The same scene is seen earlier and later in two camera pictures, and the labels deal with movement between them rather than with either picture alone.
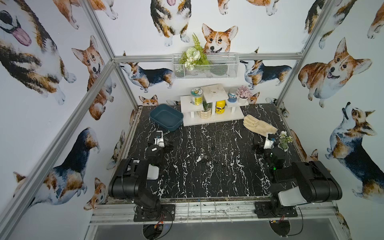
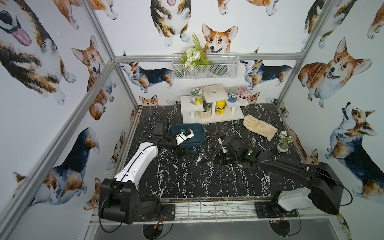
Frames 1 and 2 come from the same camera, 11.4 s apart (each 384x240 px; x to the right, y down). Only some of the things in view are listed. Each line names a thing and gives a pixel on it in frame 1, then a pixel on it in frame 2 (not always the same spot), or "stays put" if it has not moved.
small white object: [270, 141] → [224, 148]
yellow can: [220, 107] stays put
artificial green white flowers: [194, 56] stays put
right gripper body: [270, 152] → [231, 155]
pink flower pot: [243, 94] stays put
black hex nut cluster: [206, 157] stays put
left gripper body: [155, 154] → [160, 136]
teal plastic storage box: [167, 116] → [198, 140]
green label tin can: [197, 96] stays put
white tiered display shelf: [215, 107] stays put
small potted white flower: [284, 140] stays put
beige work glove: [258, 126] stays put
